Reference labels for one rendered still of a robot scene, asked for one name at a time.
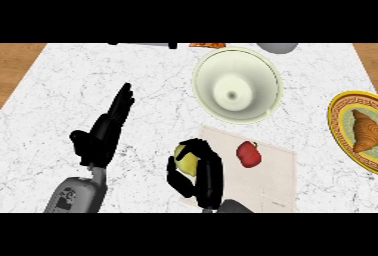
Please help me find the beige placemat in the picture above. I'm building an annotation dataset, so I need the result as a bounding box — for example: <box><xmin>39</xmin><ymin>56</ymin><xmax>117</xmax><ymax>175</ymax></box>
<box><xmin>181</xmin><ymin>125</ymin><xmax>298</xmax><ymax>214</ymax></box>

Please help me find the black and white appliance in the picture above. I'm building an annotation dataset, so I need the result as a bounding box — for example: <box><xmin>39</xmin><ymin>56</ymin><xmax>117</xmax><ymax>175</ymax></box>
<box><xmin>106</xmin><ymin>42</ymin><xmax>179</xmax><ymax>50</ymax></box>

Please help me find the pale green bowl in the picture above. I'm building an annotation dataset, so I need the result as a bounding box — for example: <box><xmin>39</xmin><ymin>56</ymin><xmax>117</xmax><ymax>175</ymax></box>
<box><xmin>190</xmin><ymin>47</ymin><xmax>284</xmax><ymax>125</ymax></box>

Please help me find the brown croissant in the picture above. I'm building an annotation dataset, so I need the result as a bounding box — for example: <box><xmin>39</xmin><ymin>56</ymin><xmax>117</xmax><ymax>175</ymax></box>
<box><xmin>349</xmin><ymin>109</ymin><xmax>378</xmax><ymax>154</ymax></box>

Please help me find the grey rounded object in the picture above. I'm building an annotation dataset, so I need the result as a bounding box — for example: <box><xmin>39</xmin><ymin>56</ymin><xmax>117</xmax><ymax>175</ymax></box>
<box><xmin>255</xmin><ymin>42</ymin><xmax>299</xmax><ymax>55</ymax></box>

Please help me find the yellow patterned plate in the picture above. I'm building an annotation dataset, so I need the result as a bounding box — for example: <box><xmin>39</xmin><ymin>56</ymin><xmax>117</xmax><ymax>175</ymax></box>
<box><xmin>326</xmin><ymin>90</ymin><xmax>378</xmax><ymax>176</ymax></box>

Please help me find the red bell pepper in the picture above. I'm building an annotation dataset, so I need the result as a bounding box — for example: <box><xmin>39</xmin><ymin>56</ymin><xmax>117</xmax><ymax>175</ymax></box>
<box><xmin>234</xmin><ymin>140</ymin><xmax>262</xmax><ymax>169</ymax></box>

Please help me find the yellow lemon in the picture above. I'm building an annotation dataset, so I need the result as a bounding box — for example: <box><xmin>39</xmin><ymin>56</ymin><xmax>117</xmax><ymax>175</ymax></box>
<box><xmin>172</xmin><ymin>143</ymin><xmax>200</xmax><ymax>178</ymax></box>

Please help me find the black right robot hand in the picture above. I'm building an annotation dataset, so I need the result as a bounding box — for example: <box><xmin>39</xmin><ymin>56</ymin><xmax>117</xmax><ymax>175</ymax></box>
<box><xmin>165</xmin><ymin>137</ymin><xmax>225</xmax><ymax>211</ymax></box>

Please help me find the orange patterned object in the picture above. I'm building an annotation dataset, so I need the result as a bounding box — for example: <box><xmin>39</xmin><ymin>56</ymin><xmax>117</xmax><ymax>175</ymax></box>
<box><xmin>187</xmin><ymin>42</ymin><xmax>227</xmax><ymax>50</ymax></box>

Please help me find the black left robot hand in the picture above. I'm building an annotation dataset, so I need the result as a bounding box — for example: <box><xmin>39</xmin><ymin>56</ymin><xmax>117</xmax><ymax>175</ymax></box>
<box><xmin>67</xmin><ymin>82</ymin><xmax>135</xmax><ymax>169</ymax></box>

